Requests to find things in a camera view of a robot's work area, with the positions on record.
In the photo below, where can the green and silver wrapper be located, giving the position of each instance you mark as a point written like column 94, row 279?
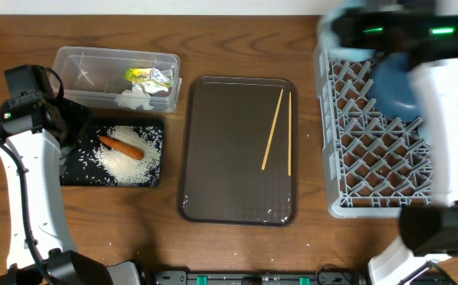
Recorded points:
column 143, row 75

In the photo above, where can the orange carrot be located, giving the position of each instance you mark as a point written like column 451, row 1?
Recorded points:
column 123, row 147

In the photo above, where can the grey dishwasher rack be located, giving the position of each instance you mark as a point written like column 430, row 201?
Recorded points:
column 373, row 166

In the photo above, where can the clear plastic bin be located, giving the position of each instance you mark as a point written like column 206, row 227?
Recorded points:
column 93, row 76

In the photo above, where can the white paper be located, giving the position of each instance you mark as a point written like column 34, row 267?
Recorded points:
column 150, row 89
column 134, row 99

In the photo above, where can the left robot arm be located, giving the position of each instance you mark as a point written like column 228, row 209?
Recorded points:
column 32, row 135

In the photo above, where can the dark brown serving tray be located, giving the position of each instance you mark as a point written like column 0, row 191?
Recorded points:
column 226, row 132

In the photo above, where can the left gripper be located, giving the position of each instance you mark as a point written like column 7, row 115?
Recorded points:
column 79, row 115

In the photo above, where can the small light blue bowl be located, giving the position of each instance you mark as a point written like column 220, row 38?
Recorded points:
column 331, row 42

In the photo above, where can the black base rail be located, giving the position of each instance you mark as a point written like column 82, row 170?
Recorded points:
column 321, row 277

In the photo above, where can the wooden chopstick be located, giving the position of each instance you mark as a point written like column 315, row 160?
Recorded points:
column 289, row 157
column 271, row 133

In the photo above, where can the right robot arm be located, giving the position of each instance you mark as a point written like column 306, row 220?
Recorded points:
column 427, row 235

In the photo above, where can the large blue plate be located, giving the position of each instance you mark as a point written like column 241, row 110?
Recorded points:
column 392, row 90

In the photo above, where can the black tray bin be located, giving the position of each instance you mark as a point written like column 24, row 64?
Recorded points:
column 73, row 175

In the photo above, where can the pile of white rice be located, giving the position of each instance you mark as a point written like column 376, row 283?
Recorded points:
column 105, row 165

